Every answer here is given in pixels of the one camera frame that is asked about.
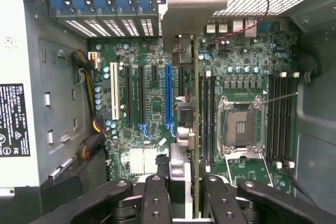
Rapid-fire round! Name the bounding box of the green motherboard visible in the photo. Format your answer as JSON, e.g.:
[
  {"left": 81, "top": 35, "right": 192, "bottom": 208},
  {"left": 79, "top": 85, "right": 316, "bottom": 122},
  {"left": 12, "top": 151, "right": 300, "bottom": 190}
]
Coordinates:
[{"left": 88, "top": 19, "right": 300, "bottom": 194}]

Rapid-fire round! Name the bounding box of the blue expansion slot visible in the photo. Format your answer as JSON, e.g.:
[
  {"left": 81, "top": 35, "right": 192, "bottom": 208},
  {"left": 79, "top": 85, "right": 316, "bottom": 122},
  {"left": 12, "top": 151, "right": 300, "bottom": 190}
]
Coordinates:
[{"left": 164, "top": 63, "right": 174, "bottom": 130}]

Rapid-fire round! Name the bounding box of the grey power supply unit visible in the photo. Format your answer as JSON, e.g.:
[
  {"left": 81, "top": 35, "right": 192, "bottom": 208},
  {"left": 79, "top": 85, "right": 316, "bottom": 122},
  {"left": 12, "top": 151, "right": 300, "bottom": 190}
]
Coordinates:
[{"left": 0, "top": 0, "right": 90, "bottom": 191}]

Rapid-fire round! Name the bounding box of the thin metal locking lever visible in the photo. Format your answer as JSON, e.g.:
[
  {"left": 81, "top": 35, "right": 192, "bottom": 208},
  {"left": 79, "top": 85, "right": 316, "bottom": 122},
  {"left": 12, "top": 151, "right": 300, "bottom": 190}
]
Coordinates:
[{"left": 261, "top": 91, "right": 299, "bottom": 104}]

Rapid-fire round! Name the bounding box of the long black expansion slot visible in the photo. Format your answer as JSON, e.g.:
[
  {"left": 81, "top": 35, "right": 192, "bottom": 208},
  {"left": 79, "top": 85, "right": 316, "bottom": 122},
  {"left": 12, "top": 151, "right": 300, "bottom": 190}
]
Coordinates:
[
  {"left": 178, "top": 65, "right": 186, "bottom": 97},
  {"left": 124, "top": 65, "right": 133, "bottom": 125},
  {"left": 138, "top": 65, "right": 146, "bottom": 125}
]

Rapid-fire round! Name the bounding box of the open black PC case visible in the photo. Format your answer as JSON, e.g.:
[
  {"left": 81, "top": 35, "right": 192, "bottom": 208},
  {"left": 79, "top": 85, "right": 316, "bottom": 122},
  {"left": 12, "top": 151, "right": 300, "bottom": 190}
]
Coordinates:
[{"left": 0, "top": 0, "right": 336, "bottom": 224}]

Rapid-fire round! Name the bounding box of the white expansion slot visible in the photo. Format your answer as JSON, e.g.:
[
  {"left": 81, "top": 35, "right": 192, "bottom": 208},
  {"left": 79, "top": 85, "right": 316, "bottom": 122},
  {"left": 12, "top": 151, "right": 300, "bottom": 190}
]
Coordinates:
[{"left": 109, "top": 61, "right": 120, "bottom": 121}]

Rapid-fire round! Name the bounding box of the braided yellow black power cable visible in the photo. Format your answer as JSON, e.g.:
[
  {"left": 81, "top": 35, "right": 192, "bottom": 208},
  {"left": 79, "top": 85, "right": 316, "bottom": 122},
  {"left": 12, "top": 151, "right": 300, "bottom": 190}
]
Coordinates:
[{"left": 70, "top": 49, "right": 109, "bottom": 161}]

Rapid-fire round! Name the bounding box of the thin black cable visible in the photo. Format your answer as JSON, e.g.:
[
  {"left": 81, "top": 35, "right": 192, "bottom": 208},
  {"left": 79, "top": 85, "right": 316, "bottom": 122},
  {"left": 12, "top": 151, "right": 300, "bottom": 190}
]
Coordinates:
[{"left": 285, "top": 165, "right": 324, "bottom": 209}]

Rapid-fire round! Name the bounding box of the blue slot clip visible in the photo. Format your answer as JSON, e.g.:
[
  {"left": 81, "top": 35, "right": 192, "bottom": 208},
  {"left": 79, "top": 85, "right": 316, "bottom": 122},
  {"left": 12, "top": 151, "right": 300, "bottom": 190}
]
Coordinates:
[
  {"left": 48, "top": 0, "right": 66, "bottom": 10},
  {"left": 135, "top": 0, "right": 153, "bottom": 10},
  {"left": 92, "top": 0, "right": 109, "bottom": 10},
  {"left": 70, "top": 0, "right": 87, "bottom": 10},
  {"left": 114, "top": 0, "right": 131, "bottom": 10}
]

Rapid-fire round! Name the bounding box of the silver video port block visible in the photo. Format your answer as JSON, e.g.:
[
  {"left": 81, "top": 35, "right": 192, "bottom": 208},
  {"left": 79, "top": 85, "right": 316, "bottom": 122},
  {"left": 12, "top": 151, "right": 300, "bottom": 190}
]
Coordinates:
[{"left": 245, "top": 18, "right": 258, "bottom": 38}]

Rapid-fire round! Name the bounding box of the silver network port block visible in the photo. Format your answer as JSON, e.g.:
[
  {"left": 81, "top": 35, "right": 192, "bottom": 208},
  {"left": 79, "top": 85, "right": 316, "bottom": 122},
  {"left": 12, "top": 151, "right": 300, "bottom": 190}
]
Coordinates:
[{"left": 232, "top": 20, "right": 244, "bottom": 33}]

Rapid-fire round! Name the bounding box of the vented metal slot cover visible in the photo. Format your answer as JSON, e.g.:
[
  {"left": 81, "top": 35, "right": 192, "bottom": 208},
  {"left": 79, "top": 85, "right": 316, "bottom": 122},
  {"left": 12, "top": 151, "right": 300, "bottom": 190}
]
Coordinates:
[
  {"left": 120, "top": 18, "right": 140, "bottom": 38},
  {"left": 140, "top": 18, "right": 155, "bottom": 37},
  {"left": 64, "top": 19, "right": 96, "bottom": 38},
  {"left": 83, "top": 19, "right": 111, "bottom": 38},
  {"left": 101, "top": 19, "right": 126, "bottom": 38}
]

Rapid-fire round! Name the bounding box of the short black expansion slot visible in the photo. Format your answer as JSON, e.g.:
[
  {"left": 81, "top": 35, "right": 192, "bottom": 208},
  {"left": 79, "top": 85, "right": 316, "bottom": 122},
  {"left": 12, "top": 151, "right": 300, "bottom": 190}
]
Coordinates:
[{"left": 151, "top": 64, "right": 159, "bottom": 83}]

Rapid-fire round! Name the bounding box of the metal socket cover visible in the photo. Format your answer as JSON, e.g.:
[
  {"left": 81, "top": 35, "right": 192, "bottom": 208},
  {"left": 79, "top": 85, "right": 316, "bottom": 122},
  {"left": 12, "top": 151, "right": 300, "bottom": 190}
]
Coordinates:
[{"left": 224, "top": 153, "right": 274, "bottom": 187}]

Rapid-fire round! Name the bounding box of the silver USB port block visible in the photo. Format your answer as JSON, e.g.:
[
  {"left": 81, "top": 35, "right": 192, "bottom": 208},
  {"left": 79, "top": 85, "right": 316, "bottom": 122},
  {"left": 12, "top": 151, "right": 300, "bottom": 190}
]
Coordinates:
[
  {"left": 206, "top": 20, "right": 217, "bottom": 34},
  {"left": 217, "top": 20, "right": 229, "bottom": 34}
]

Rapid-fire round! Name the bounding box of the black plastic shroud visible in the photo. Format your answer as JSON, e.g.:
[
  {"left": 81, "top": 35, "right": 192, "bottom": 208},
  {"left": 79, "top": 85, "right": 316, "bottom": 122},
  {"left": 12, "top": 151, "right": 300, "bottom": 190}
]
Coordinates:
[{"left": 39, "top": 153, "right": 112, "bottom": 218}]

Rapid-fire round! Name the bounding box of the thick black curved cable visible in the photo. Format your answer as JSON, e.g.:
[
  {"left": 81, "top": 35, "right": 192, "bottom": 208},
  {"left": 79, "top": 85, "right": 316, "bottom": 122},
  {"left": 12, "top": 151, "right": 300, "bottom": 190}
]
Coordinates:
[{"left": 290, "top": 45, "right": 323, "bottom": 83}]

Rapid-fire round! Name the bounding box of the CPU socket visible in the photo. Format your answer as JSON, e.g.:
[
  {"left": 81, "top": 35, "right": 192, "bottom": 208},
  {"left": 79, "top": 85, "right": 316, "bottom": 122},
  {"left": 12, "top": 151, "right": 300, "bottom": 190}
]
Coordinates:
[{"left": 217, "top": 94, "right": 266, "bottom": 159}]

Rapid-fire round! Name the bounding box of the red black twisted wire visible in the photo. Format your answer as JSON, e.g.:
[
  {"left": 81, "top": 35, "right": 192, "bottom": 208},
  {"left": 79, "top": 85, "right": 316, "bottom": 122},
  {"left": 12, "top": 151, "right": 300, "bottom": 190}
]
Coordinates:
[{"left": 209, "top": 0, "right": 271, "bottom": 44}]

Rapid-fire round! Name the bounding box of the white power connector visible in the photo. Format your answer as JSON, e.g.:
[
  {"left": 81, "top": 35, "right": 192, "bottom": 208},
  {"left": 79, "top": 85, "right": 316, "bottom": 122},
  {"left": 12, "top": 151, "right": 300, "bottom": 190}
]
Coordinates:
[{"left": 88, "top": 51, "right": 101, "bottom": 70}]

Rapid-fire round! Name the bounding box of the silver chipset heatsink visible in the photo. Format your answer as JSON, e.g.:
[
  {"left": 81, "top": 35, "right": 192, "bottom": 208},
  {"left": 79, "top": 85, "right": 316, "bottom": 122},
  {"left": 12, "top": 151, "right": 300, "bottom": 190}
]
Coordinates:
[{"left": 128, "top": 147, "right": 159, "bottom": 176}]

